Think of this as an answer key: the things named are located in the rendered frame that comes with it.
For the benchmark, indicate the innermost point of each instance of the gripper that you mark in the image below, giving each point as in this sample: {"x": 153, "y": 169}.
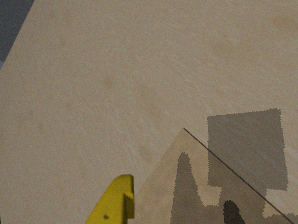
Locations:
{"x": 116, "y": 205}

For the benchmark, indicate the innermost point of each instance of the tan flat mat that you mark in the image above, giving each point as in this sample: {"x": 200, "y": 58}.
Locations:
{"x": 191, "y": 185}

